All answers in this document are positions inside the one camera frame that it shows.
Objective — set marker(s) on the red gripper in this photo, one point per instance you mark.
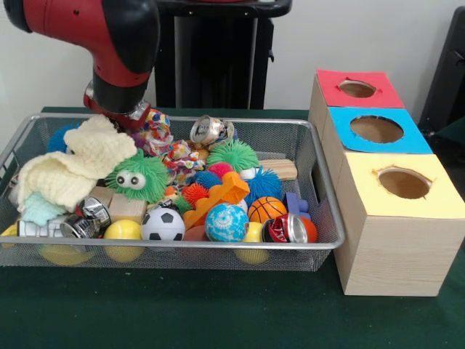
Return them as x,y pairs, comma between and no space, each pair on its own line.
123,120

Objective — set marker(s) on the cream knitted cloth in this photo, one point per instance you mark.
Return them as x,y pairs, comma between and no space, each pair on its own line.
83,156

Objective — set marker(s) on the mint green cloth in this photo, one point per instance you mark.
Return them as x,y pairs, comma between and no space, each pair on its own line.
40,212

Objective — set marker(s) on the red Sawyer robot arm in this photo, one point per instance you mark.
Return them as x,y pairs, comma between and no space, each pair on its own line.
116,47

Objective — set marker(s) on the wooden box with three holes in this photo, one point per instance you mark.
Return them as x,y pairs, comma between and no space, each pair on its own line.
399,254

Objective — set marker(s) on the large green spiky ball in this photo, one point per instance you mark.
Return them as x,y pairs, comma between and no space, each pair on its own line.
145,171

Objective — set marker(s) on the colourful patterned cloth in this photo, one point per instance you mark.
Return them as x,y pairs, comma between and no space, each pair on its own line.
185,163

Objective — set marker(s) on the crushed silver can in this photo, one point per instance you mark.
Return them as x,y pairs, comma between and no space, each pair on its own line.
207,129

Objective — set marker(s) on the yellow ball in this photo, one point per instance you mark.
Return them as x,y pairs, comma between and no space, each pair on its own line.
123,230

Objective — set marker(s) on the soccer ball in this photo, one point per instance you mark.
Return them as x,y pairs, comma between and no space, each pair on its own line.
162,224

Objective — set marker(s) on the orange toy brick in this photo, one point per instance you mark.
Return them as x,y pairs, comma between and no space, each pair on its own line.
221,194

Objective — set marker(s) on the globe print ball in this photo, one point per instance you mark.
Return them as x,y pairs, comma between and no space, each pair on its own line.
227,222

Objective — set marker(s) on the ridged wooden block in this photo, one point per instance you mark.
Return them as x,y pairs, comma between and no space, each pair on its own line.
283,169

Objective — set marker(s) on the small basketball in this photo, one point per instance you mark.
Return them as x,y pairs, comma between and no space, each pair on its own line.
267,210

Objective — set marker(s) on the crushed red can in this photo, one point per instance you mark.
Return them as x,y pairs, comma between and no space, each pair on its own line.
283,229

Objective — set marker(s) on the dark green table cloth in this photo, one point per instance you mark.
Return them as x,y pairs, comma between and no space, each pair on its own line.
218,312
454,132

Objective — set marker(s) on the black panel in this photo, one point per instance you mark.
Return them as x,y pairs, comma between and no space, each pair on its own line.
447,72

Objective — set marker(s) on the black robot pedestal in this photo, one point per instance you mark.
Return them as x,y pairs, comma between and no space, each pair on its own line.
218,65

